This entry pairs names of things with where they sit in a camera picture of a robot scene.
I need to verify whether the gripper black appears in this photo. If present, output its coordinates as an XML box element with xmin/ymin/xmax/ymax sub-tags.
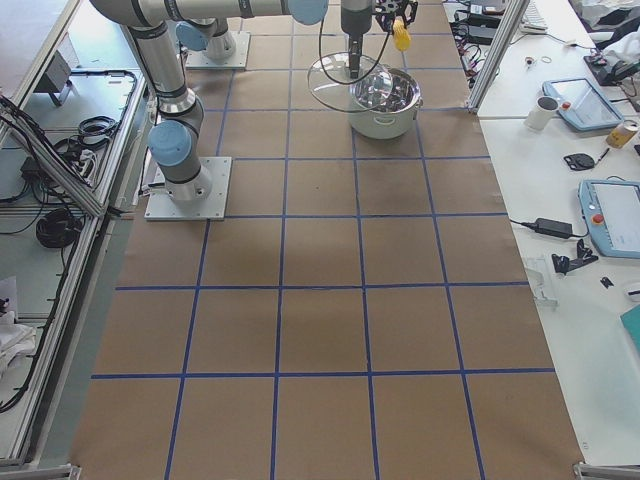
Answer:
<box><xmin>348</xmin><ymin>34</ymin><xmax>361</xmax><ymax>70</ymax></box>
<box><xmin>374</xmin><ymin>0</ymin><xmax>418</xmax><ymax>23</ymax></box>

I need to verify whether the yellow corn cob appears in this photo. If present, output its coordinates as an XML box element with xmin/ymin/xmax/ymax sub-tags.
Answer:
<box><xmin>392</xmin><ymin>17</ymin><xmax>412</xmax><ymax>52</ymax></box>

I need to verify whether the glass pot lid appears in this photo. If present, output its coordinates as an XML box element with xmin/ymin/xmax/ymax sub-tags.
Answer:
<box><xmin>307</xmin><ymin>52</ymin><xmax>393</xmax><ymax>113</ymax></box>

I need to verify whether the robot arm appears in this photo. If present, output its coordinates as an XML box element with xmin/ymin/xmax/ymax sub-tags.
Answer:
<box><xmin>92</xmin><ymin>1</ymin><xmax>328</xmax><ymax>202</ymax></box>
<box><xmin>176</xmin><ymin>1</ymin><xmax>418</xmax><ymax>69</ymax></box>

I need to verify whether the pale green cooking pot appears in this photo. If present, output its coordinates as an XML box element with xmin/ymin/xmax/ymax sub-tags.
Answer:
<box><xmin>348</xmin><ymin>68</ymin><xmax>423</xmax><ymax>140</ymax></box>

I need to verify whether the white mug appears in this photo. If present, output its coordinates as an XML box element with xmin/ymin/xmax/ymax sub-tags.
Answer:
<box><xmin>524</xmin><ymin>96</ymin><xmax>559</xmax><ymax>131</ymax></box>

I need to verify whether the upper blue teach pendant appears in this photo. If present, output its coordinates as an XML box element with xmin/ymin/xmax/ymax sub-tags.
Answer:
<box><xmin>542</xmin><ymin>78</ymin><xmax>624</xmax><ymax>131</ymax></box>

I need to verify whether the blue teach pendant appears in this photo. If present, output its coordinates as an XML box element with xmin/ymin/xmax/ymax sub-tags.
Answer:
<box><xmin>542</xmin><ymin>78</ymin><xmax>624</xmax><ymax>131</ymax></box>
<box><xmin>578</xmin><ymin>180</ymin><xmax>639</xmax><ymax>259</ymax></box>

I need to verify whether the black round gadget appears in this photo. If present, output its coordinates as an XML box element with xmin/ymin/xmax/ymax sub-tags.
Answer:
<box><xmin>563</xmin><ymin>153</ymin><xmax>596</xmax><ymax>171</ymax></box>

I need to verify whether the yellow can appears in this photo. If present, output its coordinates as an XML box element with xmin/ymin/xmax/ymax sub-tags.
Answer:
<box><xmin>605</xmin><ymin>120</ymin><xmax>639</xmax><ymax>149</ymax></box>

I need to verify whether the black power brick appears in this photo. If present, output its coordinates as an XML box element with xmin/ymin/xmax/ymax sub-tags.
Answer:
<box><xmin>534</xmin><ymin>218</ymin><xmax>573</xmax><ymax>239</ymax></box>

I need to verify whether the lower blue teach pendant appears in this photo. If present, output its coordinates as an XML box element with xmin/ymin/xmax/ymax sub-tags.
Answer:
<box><xmin>578</xmin><ymin>180</ymin><xmax>639</xmax><ymax>259</ymax></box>

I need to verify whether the grey box on shelf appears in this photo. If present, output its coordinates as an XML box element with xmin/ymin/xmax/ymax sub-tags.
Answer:
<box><xmin>34</xmin><ymin>51</ymin><xmax>72</xmax><ymax>107</ymax></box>

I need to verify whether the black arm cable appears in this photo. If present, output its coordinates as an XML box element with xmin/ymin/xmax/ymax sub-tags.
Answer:
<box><xmin>318</xmin><ymin>14</ymin><xmax>396</xmax><ymax>85</ymax></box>

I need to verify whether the aluminium frame post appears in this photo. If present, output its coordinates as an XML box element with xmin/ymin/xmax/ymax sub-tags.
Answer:
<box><xmin>467</xmin><ymin>0</ymin><xmax>529</xmax><ymax>112</ymax></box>

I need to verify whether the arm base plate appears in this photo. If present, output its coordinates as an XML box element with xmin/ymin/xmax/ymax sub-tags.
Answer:
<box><xmin>186</xmin><ymin>31</ymin><xmax>251</xmax><ymax>70</ymax></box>
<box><xmin>144</xmin><ymin>157</ymin><xmax>232</xmax><ymax>221</ymax></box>

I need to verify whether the coiled black cable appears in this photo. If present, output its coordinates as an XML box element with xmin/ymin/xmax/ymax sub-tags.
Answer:
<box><xmin>35</xmin><ymin>207</ymin><xmax>83</xmax><ymax>250</ymax></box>

